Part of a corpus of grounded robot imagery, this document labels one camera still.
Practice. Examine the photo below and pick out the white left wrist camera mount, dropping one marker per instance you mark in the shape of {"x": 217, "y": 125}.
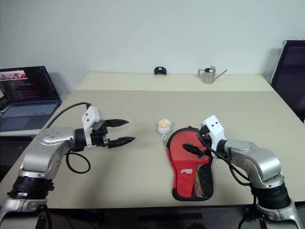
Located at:
{"x": 89, "y": 117}

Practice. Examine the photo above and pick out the small black plastic holder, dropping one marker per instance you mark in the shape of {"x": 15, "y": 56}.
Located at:
{"x": 160, "y": 71}

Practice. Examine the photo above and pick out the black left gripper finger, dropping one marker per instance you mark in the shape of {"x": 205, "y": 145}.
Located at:
{"x": 121, "y": 141}
{"x": 116, "y": 122}

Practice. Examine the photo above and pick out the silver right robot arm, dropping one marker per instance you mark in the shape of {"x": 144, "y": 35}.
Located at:
{"x": 262, "y": 159}

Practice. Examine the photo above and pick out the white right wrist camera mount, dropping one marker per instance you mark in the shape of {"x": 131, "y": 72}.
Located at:
{"x": 214, "y": 126}

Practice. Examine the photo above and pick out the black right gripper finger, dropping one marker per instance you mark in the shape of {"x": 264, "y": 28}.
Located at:
{"x": 191, "y": 148}

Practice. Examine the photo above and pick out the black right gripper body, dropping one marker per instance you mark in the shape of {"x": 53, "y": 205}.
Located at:
{"x": 206, "y": 138}

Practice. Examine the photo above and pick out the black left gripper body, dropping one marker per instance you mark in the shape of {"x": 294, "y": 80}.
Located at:
{"x": 98, "y": 138}

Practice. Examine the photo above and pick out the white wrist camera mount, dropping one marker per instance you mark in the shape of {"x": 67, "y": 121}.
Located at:
{"x": 89, "y": 117}
{"x": 214, "y": 126}

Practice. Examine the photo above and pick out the black mesh office chair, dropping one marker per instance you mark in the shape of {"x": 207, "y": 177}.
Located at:
{"x": 293, "y": 83}

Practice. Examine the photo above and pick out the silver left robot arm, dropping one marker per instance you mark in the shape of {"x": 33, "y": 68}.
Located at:
{"x": 40, "y": 155}

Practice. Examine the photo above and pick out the silver metal watering can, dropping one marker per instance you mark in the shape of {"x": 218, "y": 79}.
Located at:
{"x": 209, "y": 76}

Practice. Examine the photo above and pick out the red black paddle case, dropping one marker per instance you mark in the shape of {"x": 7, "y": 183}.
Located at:
{"x": 182, "y": 183}

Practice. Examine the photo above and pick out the open dark blue laptop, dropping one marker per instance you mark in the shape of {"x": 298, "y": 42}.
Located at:
{"x": 28, "y": 112}

